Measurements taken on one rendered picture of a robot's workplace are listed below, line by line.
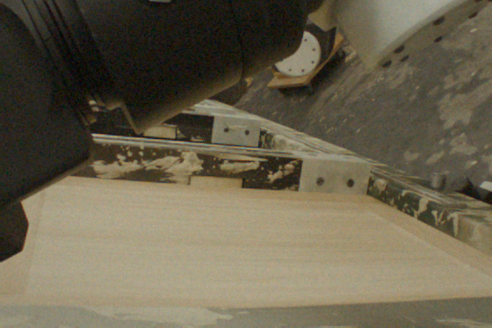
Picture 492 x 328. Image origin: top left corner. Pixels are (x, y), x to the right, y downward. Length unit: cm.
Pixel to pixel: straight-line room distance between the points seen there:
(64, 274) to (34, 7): 31
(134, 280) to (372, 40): 31
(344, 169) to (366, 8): 68
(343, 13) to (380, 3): 2
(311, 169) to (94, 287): 50
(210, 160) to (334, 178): 21
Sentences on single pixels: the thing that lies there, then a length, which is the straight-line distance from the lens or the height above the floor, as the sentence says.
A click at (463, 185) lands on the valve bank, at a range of 96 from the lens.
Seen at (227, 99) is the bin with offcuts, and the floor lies 6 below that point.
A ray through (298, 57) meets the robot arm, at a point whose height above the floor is 113.
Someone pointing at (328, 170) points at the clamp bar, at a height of 98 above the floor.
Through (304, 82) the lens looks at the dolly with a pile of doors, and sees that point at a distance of 391.
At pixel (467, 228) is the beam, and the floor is 90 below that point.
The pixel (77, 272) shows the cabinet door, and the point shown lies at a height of 125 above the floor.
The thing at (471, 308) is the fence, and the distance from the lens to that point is 44.
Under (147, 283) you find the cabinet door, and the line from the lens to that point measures 44.
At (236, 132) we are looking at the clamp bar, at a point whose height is 95.
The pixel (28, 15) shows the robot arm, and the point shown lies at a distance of 17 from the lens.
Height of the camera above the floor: 137
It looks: 19 degrees down
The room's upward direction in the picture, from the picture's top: 43 degrees counter-clockwise
